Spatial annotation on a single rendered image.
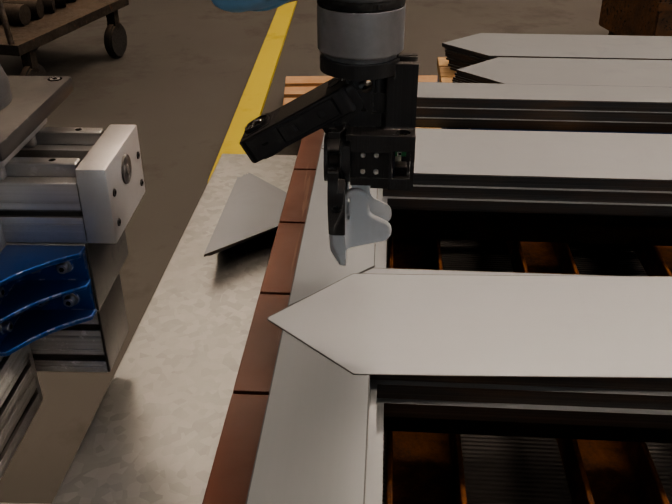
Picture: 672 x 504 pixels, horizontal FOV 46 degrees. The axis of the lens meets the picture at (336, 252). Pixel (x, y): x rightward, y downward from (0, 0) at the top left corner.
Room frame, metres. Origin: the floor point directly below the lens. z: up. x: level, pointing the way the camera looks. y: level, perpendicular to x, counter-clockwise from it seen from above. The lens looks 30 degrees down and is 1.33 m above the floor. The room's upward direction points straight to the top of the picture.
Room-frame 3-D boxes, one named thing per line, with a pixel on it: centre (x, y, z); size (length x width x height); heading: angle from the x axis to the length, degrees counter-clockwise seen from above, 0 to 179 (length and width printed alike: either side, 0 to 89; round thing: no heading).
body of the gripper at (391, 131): (0.68, -0.03, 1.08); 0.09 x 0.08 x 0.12; 86
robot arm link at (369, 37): (0.69, -0.02, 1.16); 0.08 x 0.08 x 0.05
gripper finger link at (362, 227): (0.67, -0.02, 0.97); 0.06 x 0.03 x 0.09; 86
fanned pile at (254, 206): (1.25, 0.13, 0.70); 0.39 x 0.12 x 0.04; 176
